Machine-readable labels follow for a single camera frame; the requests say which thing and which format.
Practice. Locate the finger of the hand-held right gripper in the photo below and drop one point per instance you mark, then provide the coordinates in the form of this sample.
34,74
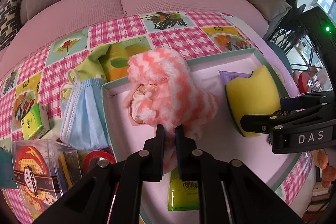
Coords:
294,102
257,124

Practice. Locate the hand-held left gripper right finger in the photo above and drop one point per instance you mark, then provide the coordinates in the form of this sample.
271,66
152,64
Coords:
179,142

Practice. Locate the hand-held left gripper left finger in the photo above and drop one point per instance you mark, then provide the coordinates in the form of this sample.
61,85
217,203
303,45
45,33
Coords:
159,140

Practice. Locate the yellow sponge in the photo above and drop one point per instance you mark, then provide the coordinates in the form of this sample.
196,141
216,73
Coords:
252,92

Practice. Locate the white tray with teal rim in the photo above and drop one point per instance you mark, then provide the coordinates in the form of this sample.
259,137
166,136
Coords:
223,140

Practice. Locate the green tissue pack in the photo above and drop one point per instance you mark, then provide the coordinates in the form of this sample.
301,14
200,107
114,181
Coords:
183,195
32,121

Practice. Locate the purple wipes packet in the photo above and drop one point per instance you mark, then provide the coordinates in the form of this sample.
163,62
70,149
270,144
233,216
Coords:
228,75

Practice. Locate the pink white fuzzy cloth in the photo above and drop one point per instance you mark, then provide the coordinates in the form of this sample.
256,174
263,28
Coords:
168,77

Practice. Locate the blue face mask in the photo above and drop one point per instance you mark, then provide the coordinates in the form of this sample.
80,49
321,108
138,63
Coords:
84,113

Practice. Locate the green cloth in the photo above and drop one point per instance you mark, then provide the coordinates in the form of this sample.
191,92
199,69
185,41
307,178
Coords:
95,64

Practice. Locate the person's right hand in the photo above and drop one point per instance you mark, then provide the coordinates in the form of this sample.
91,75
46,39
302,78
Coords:
326,169

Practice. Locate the red stool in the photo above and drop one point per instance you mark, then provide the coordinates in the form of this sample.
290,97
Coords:
304,81

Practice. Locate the red tape roll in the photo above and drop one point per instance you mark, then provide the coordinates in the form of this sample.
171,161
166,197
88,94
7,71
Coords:
90,158

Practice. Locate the pink checked tablecloth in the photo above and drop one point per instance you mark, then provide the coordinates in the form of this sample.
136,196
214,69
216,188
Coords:
170,32

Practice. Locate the clear plastic box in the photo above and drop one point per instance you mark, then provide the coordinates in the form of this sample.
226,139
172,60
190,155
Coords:
34,171

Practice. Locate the teal plastic toy box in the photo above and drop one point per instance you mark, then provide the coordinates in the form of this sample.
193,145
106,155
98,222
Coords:
5,169

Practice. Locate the black white patterned pillow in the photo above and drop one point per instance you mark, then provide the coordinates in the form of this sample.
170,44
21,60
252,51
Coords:
9,19

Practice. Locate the black metal frame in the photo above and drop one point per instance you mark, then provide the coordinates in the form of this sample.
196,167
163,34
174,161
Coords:
282,37

